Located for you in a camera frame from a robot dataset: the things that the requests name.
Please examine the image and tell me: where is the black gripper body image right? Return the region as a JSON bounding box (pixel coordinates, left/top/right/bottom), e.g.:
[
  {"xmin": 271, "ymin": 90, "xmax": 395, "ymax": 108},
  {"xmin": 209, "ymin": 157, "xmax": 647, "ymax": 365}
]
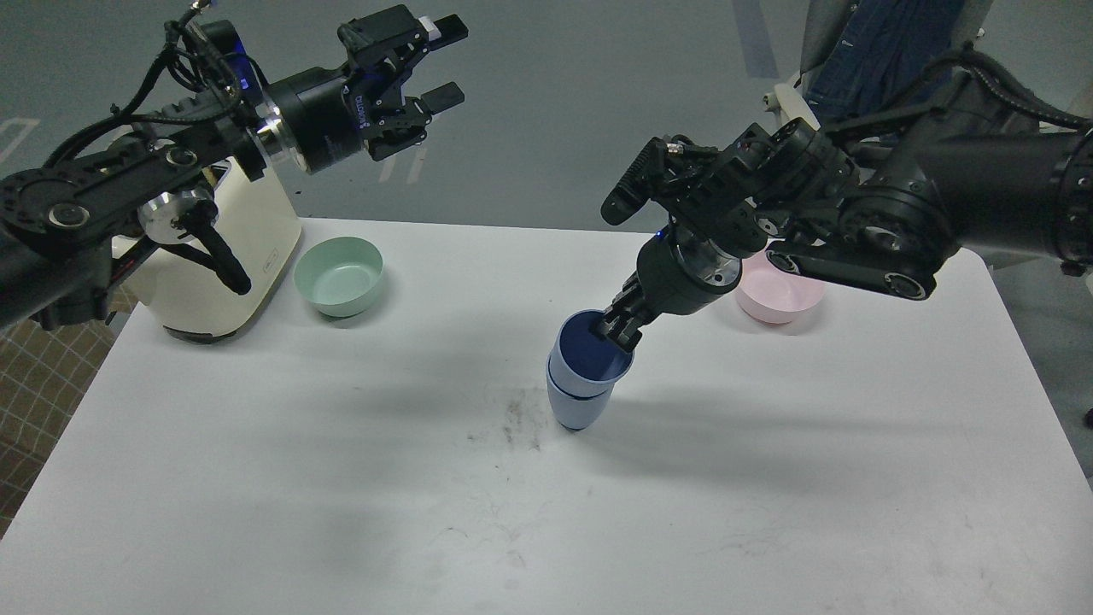
[{"xmin": 618, "ymin": 226, "xmax": 743, "ymax": 326}]

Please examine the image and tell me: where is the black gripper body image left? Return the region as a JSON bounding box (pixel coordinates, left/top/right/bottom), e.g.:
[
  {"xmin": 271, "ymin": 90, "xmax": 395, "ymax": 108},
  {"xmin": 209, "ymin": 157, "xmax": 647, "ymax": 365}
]
[{"xmin": 265, "ymin": 4, "xmax": 436, "ymax": 174}]

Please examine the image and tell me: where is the grey office chair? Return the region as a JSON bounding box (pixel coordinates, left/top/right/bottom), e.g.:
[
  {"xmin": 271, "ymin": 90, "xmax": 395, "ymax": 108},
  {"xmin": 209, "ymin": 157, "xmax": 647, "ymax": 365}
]
[{"xmin": 763, "ymin": 1, "xmax": 992, "ymax": 127}]

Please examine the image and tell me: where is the blue cup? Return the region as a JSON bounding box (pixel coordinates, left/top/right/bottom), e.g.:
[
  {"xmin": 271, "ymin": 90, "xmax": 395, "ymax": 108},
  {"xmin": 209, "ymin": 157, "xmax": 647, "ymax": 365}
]
[
  {"xmin": 547, "ymin": 369, "xmax": 614, "ymax": 431},
  {"xmin": 547, "ymin": 310, "xmax": 634, "ymax": 400}
]

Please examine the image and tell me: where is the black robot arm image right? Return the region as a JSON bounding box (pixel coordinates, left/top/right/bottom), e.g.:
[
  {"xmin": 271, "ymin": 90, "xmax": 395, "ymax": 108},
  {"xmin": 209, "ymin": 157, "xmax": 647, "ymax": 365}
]
[{"xmin": 588, "ymin": 44, "xmax": 1092, "ymax": 353}]

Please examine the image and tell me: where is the cream toaster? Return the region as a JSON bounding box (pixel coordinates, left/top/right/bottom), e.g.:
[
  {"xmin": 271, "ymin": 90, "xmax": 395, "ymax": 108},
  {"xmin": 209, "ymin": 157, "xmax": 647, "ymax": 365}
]
[{"xmin": 111, "ymin": 145, "xmax": 303, "ymax": 343}]

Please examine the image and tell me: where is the green bowl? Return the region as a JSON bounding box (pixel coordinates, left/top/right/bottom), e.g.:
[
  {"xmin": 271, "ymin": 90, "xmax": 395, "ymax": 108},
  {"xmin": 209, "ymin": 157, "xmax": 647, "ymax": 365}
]
[{"xmin": 292, "ymin": 237, "xmax": 386, "ymax": 318}]

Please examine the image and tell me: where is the pink bowl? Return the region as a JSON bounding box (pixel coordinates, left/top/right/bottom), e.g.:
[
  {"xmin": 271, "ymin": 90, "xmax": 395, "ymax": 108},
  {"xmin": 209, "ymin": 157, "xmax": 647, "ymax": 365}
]
[{"xmin": 733, "ymin": 253, "xmax": 827, "ymax": 326}]

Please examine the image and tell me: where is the blue denim jacket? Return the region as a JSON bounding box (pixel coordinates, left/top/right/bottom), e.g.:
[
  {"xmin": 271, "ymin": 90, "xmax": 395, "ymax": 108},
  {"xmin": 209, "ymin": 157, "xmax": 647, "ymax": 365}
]
[{"xmin": 804, "ymin": 1, "xmax": 965, "ymax": 125}]

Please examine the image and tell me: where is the brown patterned cloth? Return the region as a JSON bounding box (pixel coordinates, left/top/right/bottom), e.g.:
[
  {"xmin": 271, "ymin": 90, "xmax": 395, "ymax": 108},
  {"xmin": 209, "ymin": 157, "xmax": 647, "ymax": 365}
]
[{"xmin": 1, "ymin": 319, "xmax": 116, "ymax": 533}]

